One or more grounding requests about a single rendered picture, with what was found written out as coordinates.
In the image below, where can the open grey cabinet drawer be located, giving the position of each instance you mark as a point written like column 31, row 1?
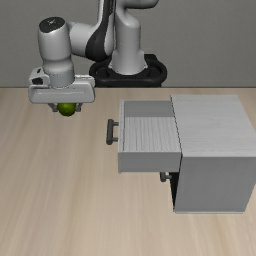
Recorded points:
column 148, row 136

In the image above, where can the green lime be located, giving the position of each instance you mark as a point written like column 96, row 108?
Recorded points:
column 67, row 109

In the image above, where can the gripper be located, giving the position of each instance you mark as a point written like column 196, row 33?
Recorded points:
column 61, row 92

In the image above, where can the grey cabinet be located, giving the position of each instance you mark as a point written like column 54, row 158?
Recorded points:
column 211, row 151

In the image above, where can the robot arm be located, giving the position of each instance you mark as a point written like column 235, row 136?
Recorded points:
column 125, row 40

